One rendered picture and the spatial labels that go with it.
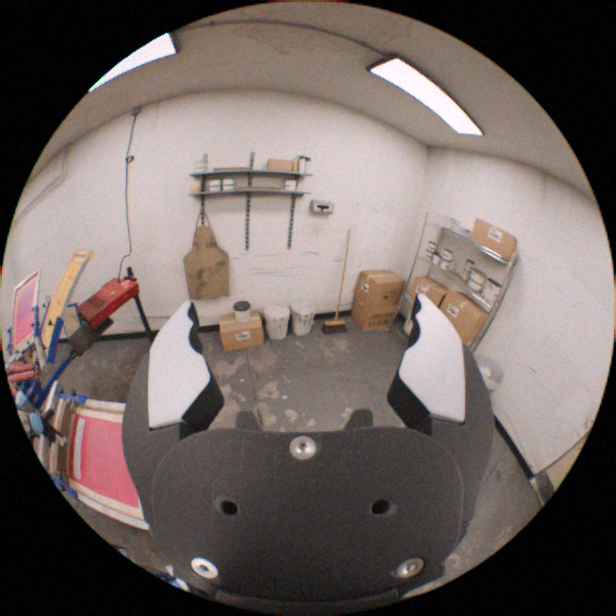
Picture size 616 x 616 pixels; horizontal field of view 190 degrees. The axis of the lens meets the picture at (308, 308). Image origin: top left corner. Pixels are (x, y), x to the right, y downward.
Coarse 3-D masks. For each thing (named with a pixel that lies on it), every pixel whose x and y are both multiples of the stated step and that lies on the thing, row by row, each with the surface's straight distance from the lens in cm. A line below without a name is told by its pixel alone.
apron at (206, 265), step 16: (208, 224) 216; (208, 240) 218; (192, 256) 225; (208, 256) 222; (224, 256) 222; (192, 272) 230; (208, 272) 229; (224, 272) 229; (192, 288) 239; (208, 288) 239; (224, 288) 238
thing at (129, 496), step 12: (72, 456) 131; (84, 456) 122; (72, 468) 131; (84, 468) 122; (84, 480) 122; (96, 492) 115; (108, 492) 108; (120, 492) 103; (132, 492) 98; (132, 504) 99
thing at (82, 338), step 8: (112, 320) 182; (80, 328) 208; (88, 328) 197; (96, 328) 187; (104, 328) 179; (72, 336) 207; (80, 336) 195; (88, 336) 185; (96, 336) 176; (72, 344) 195; (80, 344) 184; (88, 344) 175; (72, 352) 191; (80, 352) 175; (64, 360) 193; (64, 368) 193; (56, 376) 194; (48, 384) 195; (48, 392) 197; (40, 400) 199
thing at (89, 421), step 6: (78, 414) 136; (90, 420) 125; (96, 420) 122; (102, 420) 118; (108, 420) 115; (84, 426) 128; (96, 426) 120; (102, 426) 117; (108, 426) 114; (114, 426) 111; (120, 426) 108; (72, 432) 135; (84, 432) 126; (72, 438) 134; (84, 438) 125; (72, 444) 133; (84, 444) 124
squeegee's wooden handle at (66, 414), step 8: (64, 408) 131; (64, 416) 130; (64, 424) 130; (64, 432) 130; (56, 440) 129; (56, 448) 128; (64, 448) 129; (56, 456) 127; (64, 456) 129; (56, 464) 127; (64, 464) 129
